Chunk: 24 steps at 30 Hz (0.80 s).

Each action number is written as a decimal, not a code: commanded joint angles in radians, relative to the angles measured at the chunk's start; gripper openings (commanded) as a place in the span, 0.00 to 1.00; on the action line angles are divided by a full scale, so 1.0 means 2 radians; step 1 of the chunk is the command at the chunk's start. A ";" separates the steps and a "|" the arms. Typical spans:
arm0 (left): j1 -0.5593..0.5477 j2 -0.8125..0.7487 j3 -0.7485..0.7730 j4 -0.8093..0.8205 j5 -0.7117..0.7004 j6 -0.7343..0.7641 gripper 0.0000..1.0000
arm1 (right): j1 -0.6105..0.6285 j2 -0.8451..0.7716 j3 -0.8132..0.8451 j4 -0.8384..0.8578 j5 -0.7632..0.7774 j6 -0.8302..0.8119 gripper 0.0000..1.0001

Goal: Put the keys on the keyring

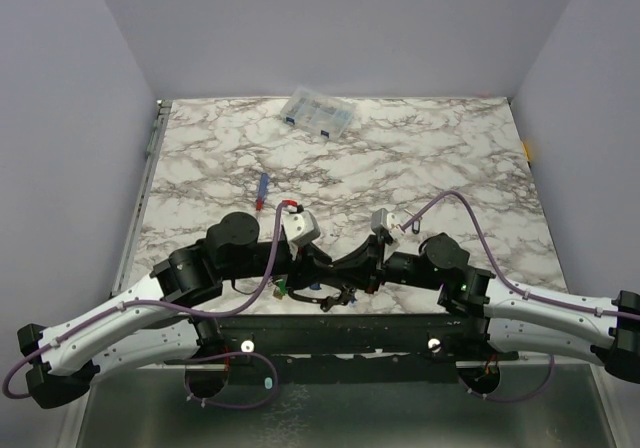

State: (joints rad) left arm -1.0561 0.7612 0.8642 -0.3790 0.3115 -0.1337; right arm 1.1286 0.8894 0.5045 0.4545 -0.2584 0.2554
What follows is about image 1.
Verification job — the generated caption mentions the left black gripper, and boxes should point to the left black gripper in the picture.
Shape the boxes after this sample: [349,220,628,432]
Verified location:
[222,241,337,294]

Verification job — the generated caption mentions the green key tag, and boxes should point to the green key tag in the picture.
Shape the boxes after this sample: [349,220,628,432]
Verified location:
[272,278,287,300]

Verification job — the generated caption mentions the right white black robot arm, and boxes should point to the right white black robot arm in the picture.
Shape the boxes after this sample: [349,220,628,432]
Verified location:
[332,233,639,383]

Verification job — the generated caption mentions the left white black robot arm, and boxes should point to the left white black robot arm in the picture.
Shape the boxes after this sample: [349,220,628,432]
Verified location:
[18,202,333,409]

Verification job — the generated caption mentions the blue red screwdriver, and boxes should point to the blue red screwdriver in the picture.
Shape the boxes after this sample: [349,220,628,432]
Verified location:
[255,173,270,216]

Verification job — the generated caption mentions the clear plastic organizer box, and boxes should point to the clear plastic organizer box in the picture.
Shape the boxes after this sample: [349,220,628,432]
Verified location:
[280,87,357,140]

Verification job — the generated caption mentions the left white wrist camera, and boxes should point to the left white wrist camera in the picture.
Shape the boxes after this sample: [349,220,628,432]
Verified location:
[282,211,321,247]

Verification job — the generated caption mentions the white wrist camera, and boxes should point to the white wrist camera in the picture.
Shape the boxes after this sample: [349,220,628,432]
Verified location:
[282,211,321,247]
[371,208,399,245]

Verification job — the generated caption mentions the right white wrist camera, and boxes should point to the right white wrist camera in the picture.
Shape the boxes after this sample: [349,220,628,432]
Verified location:
[371,208,399,245]

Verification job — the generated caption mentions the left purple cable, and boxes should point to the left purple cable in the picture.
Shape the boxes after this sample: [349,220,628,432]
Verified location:
[2,200,304,399]

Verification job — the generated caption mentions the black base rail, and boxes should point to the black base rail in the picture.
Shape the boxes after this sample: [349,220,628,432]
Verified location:
[185,314,522,394]

